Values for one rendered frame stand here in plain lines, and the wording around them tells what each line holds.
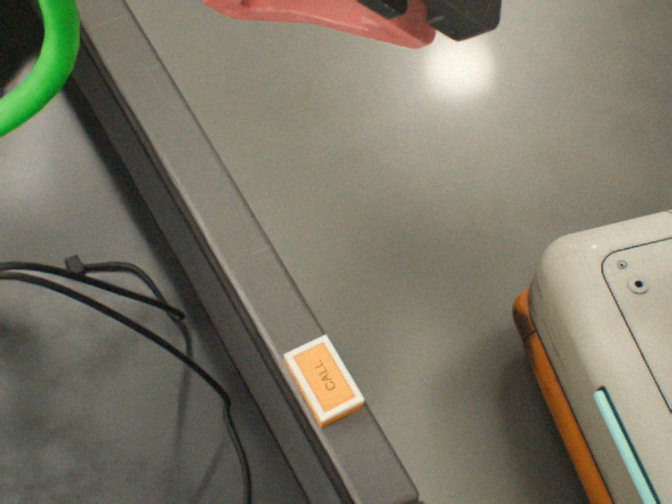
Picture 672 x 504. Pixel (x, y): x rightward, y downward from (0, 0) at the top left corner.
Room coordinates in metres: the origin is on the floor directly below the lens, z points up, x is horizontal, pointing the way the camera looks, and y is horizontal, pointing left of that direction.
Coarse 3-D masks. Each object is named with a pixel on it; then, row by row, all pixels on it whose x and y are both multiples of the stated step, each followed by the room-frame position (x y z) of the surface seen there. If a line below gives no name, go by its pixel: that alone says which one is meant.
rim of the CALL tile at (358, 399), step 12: (324, 336) 0.36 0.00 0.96; (300, 348) 0.35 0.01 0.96; (288, 360) 0.34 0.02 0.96; (336, 360) 0.34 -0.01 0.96; (300, 372) 0.33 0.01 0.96; (300, 384) 0.33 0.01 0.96; (312, 396) 0.32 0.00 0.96; (360, 396) 0.32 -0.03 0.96; (336, 408) 0.31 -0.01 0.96; (348, 408) 0.31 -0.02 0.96; (324, 420) 0.30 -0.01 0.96
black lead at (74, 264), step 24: (0, 264) 0.36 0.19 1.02; (24, 264) 0.36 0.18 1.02; (72, 264) 0.46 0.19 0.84; (96, 264) 0.47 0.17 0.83; (120, 264) 0.47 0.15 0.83; (48, 288) 0.35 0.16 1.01; (120, 288) 0.39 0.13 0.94; (168, 312) 0.43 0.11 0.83; (216, 384) 0.36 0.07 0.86; (240, 456) 0.33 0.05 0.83
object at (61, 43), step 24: (48, 0) 0.34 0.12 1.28; (72, 0) 0.35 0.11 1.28; (48, 24) 0.34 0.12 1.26; (72, 24) 0.34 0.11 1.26; (48, 48) 0.34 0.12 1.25; (72, 48) 0.34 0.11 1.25; (48, 72) 0.34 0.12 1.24; (24, 96) 0.34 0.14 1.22; (48, 96) 0.34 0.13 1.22; (0, 120) 0.34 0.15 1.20; (24, 120) 0.34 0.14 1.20
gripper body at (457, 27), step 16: (432, 0) 0.26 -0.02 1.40; (448, 0) 0.26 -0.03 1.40; (464, 0) 0.26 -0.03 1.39; (480, 0) 0.26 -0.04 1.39; (496, 0) 0.27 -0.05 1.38; (432, 16) 0.26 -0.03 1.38; (448, 16) 0.26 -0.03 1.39; (464, 16) 0.26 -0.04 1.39; (480, 16) 0.26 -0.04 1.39; (496, 16) 0.26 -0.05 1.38; (448, 32) 0.26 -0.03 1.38; (464, 32) 0.26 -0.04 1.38; (480, 32) 0.26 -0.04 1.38
